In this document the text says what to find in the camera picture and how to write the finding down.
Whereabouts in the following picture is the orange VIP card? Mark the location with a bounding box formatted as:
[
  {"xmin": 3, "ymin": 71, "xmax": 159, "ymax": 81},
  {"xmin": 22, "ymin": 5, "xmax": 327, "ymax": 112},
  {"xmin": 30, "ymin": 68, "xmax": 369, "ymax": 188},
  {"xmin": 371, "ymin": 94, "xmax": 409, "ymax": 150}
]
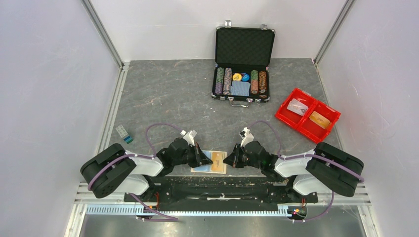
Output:
[{"xmin": 210, "ymin": 151, "xmax": 227, "ymax": 174}]

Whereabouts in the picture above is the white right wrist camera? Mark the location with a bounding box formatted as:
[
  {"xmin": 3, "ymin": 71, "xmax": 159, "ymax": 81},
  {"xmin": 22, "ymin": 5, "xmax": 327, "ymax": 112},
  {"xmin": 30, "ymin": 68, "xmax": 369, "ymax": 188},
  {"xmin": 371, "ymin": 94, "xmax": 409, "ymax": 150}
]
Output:
[{"xmin": 239, "ymin": 127, "xmax": 254, "ymax": 148}]

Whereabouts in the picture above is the yellow card in bin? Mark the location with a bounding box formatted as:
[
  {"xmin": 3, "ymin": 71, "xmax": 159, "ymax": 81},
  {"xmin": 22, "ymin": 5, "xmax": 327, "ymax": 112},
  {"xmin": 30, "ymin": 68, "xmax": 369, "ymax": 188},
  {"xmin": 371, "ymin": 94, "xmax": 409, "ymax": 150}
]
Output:
[{"xmin": 309, "ymin": 111, "xmax": 331, "ymax": 129}]

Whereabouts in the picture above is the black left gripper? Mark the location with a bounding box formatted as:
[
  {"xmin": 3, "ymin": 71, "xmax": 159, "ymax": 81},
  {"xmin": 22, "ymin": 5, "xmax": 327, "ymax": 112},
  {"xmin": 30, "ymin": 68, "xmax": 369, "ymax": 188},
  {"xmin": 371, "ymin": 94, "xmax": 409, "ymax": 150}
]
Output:
[{"xmin": 173, "ymin": 142, "xmax": 213, "ymax": 168}]

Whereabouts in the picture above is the orange brown chip row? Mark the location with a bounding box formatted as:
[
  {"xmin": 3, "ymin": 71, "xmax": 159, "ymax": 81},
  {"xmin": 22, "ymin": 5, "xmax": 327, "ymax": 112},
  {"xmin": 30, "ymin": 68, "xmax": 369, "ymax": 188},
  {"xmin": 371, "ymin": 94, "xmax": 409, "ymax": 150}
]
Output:
[{"xmin": 258, "ymin": 71, "xmax": 267, "ymax": 98}]

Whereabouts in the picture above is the pink white chip row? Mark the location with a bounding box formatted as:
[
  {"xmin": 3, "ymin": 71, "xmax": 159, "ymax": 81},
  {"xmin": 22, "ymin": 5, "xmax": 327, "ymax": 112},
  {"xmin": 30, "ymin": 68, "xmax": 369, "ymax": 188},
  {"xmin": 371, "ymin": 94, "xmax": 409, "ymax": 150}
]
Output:
[{"xmin": 223, "ymin": 68, "xmax": 232, "ymax": 95}]

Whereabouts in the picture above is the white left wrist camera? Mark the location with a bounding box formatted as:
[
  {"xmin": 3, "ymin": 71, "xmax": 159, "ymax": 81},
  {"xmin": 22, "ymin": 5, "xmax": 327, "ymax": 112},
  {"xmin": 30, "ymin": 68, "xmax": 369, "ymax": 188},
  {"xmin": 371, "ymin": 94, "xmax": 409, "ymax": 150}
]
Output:
[{"xmin": 180, "ymin": 130, "xmax": 197, "ymax": 146}]

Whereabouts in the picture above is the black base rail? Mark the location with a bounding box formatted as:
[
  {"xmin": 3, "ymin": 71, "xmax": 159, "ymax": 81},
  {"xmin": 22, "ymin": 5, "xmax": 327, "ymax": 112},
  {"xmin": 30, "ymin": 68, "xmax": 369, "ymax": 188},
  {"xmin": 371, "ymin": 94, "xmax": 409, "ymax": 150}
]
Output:
[{"xmin": 138, "ymin": 176, "xmax": 318, "ymax": 211}]

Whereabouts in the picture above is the black poker chip case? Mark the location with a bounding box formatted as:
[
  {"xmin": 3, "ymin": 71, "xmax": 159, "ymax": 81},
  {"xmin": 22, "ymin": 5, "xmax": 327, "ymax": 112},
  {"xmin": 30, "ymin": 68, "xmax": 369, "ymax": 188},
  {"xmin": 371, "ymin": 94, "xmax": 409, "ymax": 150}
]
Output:
[{"xmin": 211, "ymin": 20, "xmax": 276, "ymax": 107}]

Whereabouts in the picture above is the white card in bin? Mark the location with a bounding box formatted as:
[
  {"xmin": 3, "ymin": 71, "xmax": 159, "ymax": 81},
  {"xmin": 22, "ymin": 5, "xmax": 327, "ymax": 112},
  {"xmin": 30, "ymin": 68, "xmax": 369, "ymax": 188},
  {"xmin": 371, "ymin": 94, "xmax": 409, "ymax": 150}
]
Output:
[{"xmin": 287, "ymin": 98, "xmax": 309, "ymax": 116}]

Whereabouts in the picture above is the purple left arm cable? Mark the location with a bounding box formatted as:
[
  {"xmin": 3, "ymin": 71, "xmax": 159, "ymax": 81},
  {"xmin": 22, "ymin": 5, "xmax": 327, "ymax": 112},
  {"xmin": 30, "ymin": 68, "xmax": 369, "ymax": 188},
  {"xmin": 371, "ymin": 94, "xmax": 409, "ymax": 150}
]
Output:
[{"xmin": 87, "ymin": 123, "xmax": 184, "ymax": 223}]

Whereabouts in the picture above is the green orange chip row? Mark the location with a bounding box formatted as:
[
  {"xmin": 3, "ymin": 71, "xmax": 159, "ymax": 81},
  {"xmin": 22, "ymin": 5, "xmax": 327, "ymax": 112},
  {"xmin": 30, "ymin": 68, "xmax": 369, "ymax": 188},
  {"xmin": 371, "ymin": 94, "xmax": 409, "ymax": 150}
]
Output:
[{"xmin": 251, "ymin": 70, "xmax": 259, "ymax": 94}]

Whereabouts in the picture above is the beige leather card holder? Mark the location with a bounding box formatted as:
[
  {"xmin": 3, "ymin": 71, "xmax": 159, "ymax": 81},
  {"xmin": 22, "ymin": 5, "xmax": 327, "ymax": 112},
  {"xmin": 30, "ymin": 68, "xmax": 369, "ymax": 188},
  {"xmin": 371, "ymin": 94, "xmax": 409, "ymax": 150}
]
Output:
[{"xmin": 191, "ymin": 150, "xmax": 227, "ymax": 175}]

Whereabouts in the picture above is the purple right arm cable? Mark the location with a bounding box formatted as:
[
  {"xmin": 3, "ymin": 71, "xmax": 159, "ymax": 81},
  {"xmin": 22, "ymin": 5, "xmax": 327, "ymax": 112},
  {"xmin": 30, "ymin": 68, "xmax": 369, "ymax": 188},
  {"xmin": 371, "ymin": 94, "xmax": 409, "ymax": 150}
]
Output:
[{"xmin": 247, "ymin": 120, "xmax": 365, "ymax": 223}]

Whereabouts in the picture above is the red double plastic bin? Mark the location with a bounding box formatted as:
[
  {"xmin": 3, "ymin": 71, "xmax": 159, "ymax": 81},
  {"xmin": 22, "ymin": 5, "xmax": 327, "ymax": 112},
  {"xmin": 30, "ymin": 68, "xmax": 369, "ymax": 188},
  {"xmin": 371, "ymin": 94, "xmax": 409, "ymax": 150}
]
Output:
[{"xmin": 275, "ymin": 87, "xmax": 341, "ymax": 144}]

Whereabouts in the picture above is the yellow dealer chip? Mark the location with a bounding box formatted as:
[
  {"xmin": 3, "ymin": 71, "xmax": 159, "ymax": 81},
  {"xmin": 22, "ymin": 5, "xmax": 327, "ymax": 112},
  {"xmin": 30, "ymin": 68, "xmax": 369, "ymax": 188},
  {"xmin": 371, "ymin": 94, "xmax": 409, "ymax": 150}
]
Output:
[{"xmin": 232, "ymin": 73, "xmax": 243, "ymax": 81}]

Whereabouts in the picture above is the blue playing card deck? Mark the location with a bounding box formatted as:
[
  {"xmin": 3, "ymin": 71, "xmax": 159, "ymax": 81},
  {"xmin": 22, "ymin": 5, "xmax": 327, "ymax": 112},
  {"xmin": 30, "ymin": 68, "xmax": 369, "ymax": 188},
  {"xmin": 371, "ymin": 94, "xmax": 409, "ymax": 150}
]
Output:
[{"xmin": 230, "ymin": 80, "xmax": 251, "ymax": 96}]

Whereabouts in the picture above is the green purple chip row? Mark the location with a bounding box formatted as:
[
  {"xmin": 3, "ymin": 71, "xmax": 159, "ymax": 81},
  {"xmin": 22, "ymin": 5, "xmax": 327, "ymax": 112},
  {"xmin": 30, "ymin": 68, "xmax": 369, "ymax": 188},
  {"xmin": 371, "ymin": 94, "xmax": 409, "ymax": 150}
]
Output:
[{"xmin": 215, "ymin": 67, "xmax": 224, "ymax": 95}]

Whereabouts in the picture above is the blue dealer chip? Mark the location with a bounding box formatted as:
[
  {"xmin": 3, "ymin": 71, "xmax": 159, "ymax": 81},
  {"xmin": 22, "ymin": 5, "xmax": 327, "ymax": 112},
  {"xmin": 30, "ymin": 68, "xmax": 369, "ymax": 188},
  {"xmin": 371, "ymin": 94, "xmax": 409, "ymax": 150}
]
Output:
[{"xmin": 241, "ymin": 73, "xmax": 250, "ymax": 81}]

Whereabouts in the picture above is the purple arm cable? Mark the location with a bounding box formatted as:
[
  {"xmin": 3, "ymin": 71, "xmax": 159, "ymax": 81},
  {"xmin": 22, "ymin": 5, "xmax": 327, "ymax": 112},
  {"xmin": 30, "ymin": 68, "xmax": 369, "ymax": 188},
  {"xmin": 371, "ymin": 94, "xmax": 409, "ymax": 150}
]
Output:
[
  {"xmin": 87, "ymin": 123, "xmax": 184, "ymax": 223},
  {"xmin": 247, "ymin": 120, "xmax": 365, "ymax": 223}
]

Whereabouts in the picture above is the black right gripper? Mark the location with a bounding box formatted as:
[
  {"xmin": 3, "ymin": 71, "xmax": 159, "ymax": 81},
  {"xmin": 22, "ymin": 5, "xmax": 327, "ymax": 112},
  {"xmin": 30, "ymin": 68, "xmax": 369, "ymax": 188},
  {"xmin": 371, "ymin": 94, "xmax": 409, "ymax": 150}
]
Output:
[{"xmin": 222, "ymin": 144, "xmax": 262, "ymax": 170}]

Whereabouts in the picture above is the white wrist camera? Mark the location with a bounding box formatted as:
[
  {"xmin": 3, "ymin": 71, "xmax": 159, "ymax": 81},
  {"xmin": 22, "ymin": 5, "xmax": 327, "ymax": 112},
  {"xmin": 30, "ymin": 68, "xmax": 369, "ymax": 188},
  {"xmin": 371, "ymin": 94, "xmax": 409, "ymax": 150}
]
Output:
[
  {"xmin": 239, "ymin": 127, "xmax": 254, "ymax": 148},
  {"xmin": 180, "ymin": 130, "xmax": 197, "ymax": 146}
]

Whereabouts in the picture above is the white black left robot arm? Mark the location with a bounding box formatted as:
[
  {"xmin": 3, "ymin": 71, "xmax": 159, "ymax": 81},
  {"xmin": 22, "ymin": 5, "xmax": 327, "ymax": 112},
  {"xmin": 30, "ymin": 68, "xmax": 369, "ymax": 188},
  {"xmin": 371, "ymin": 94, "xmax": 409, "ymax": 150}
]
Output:
[{"xmin": 80, "ymin": 137, "xmax": 213, "ymax": 201}]

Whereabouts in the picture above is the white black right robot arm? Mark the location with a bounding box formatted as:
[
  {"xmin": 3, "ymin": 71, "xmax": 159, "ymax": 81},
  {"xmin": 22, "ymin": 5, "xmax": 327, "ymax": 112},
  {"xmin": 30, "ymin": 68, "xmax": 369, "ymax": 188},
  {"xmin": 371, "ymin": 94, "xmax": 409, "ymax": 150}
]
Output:
[{"xmin": 223, "ymin": 141, "xmax": 364, "ymax": 201}]

